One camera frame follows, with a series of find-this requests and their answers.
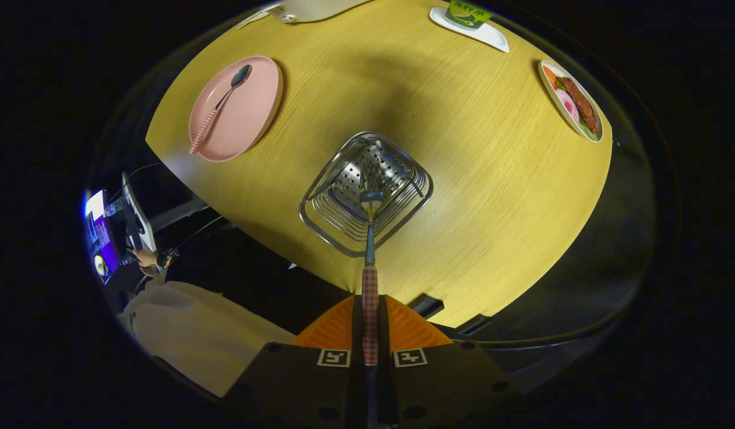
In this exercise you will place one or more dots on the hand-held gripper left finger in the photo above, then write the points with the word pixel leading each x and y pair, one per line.
pixel 320 381

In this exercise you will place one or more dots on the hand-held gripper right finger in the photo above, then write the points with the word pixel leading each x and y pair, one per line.
pixel 427 381

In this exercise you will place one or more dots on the black table clamp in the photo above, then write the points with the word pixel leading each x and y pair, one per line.
pixel 473 325
pixel 428 305

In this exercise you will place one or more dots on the person's white shirt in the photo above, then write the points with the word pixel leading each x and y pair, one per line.
pixel 189 333

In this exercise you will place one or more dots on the perforated metal basket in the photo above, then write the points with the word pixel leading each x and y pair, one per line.
pixel 343 185

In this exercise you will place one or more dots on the open laptop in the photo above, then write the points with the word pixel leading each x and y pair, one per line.
pixel 102 238

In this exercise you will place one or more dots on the pink round plate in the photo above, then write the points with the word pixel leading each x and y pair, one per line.
pixel 248 119

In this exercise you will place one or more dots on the pink and white food slice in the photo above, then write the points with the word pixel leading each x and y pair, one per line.
pixel 567 107

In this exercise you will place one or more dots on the brown meat piece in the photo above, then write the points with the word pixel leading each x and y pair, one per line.
pixel 582 104

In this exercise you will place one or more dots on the white food plate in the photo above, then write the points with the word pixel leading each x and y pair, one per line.
pixel 552 89

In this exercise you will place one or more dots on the orange food slice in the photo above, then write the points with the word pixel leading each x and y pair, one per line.
pixel 550 76

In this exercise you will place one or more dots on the white square coaster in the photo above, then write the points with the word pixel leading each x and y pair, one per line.
pixel 492 37

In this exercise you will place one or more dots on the green label drink bottle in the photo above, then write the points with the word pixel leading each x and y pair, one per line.
pixel 467 12

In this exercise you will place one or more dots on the white toaster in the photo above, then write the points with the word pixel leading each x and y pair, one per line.
pixel 320 9

